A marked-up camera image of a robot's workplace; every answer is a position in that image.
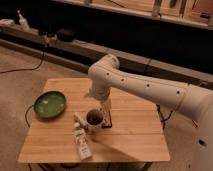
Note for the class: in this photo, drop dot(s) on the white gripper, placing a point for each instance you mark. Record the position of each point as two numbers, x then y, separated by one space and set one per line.
106 105

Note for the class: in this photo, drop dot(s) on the green ceramic bowl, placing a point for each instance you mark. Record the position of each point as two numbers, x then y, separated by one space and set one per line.
49 104

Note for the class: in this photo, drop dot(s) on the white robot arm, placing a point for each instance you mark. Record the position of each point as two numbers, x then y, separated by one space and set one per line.
189 100

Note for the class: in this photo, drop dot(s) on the white ceramic mug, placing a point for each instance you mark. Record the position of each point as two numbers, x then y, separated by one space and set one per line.
94 120

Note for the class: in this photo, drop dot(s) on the small dark brown box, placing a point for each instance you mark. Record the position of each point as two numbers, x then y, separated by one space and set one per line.
107 121

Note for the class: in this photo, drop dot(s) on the small white stick object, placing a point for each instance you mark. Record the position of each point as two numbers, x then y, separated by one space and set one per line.
78 118

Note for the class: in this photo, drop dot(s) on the black round device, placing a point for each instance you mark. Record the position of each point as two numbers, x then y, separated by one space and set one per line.
65 35

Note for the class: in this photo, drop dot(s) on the white spray bottle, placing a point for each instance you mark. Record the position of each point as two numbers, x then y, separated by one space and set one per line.
23 22

